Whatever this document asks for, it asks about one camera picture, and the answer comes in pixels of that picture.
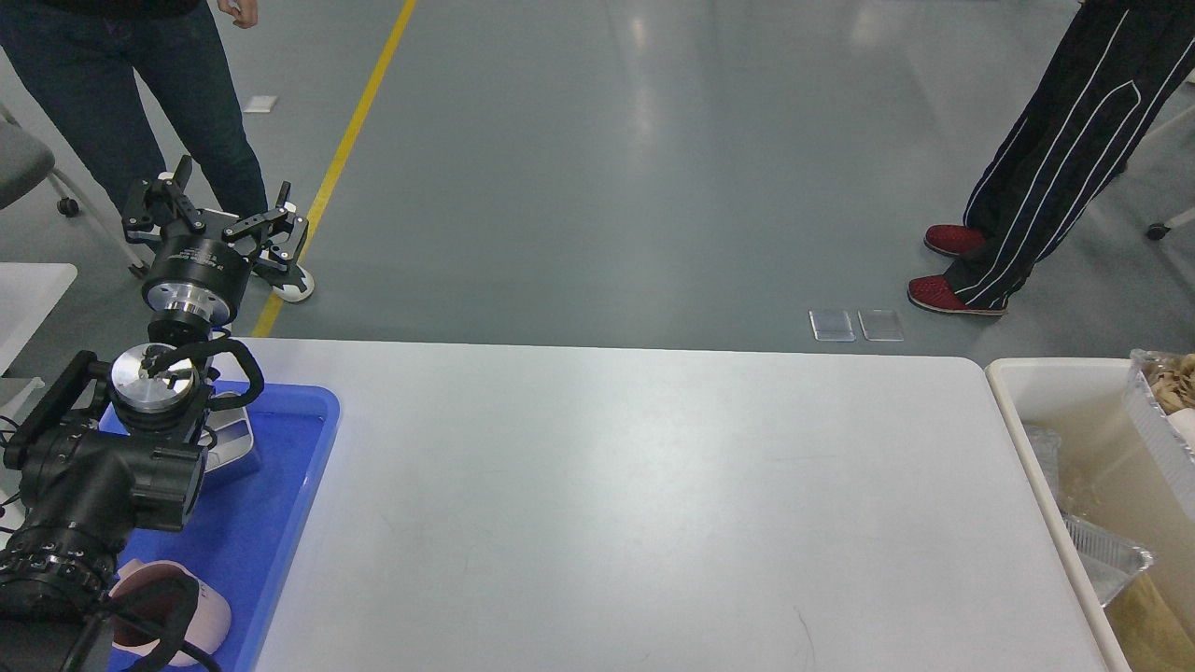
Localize foil tray in bin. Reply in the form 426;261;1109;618
1061;513;1154;607

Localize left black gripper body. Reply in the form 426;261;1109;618
141;210;250;323

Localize black cables at left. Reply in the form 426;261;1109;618
0;415;29;511

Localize aluminium foil tray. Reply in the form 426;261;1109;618
1122;349;1194;519

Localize beige plastic waste bin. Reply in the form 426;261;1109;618
986;358;1194;671

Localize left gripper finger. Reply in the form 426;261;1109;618
220;181;310;285
122;155;206;245

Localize white paper cup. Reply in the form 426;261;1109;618
1168;408;1195;451

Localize small steel rectangular tin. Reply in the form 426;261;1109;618
201;407;263;494

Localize brown paper napkin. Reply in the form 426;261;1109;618
1147;354;1194;415

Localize white side table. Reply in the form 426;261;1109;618
1;262;76;371

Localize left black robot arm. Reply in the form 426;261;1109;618
1;157;308;671

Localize walking person in tracksuit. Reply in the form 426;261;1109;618
907;1;1194;314

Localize clear floor plate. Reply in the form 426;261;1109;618
854;308;905;342
808;308;857;342

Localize right clear floor plate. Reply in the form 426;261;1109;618
854;308;905;342

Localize white chair base with castors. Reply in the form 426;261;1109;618
1146;93;1195;243

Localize blue plastic tray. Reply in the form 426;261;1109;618
120;383;341;671

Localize standing person in jeans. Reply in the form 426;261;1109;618
0;0;315;303

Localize left clear floor plate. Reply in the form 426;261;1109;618
808;308;857;342

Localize standing person's hand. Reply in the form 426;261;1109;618
217;0;261;30

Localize pink mug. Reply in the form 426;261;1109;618
110;560;232;656

